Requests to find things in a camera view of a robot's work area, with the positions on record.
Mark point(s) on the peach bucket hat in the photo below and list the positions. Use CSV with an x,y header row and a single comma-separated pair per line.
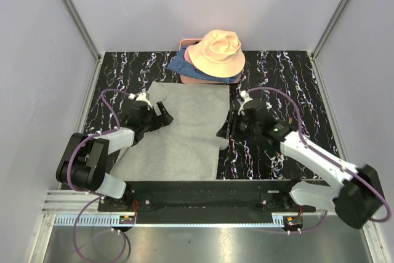
x,y
218,54

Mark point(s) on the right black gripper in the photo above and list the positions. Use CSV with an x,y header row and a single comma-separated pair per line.
x,y
233,118

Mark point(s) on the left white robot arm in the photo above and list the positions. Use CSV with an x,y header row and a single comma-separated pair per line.
x,y
84,162

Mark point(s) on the white slotted cable duct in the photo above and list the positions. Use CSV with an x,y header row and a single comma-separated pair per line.
x,y
95,220

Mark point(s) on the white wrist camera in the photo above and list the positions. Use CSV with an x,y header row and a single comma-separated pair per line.
x,y
141,97
245,98

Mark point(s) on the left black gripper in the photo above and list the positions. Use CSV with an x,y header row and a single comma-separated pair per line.
x,y
160,121

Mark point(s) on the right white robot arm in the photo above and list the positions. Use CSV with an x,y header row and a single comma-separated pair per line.
x,y
353,193

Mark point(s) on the grey cloth napkin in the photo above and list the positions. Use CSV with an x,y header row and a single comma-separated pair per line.
x,y
187,149

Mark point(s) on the blue patterned cloth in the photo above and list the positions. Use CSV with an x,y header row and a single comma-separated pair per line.
x,y
179,66

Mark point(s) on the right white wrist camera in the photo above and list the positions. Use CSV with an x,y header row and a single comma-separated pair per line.
x,y
245,98

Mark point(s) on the pink plastic tray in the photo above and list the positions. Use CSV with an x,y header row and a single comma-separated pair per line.
x,y
188,80

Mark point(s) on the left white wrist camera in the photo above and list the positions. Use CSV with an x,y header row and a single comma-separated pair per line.
x,y
141,97

